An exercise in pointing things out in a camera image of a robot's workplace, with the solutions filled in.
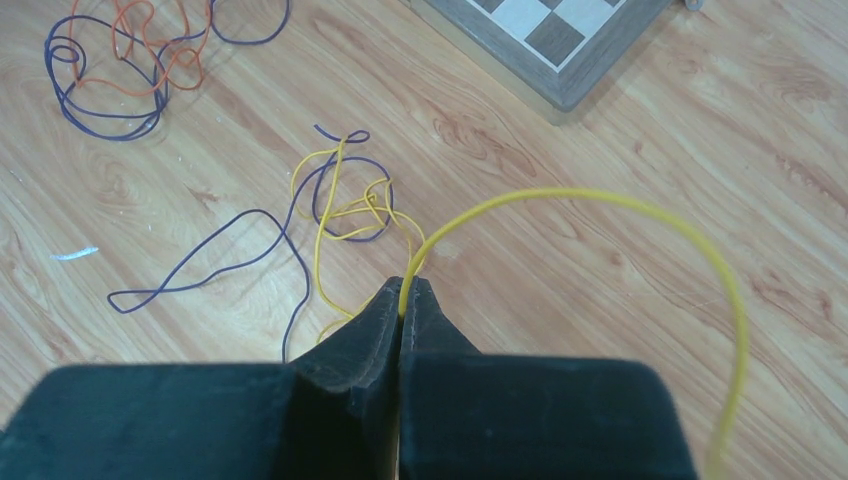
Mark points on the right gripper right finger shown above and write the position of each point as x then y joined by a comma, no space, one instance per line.
465,414

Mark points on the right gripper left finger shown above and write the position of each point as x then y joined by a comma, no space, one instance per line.
330,414

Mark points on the wooden chessboard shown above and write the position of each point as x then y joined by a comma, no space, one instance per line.
549,54

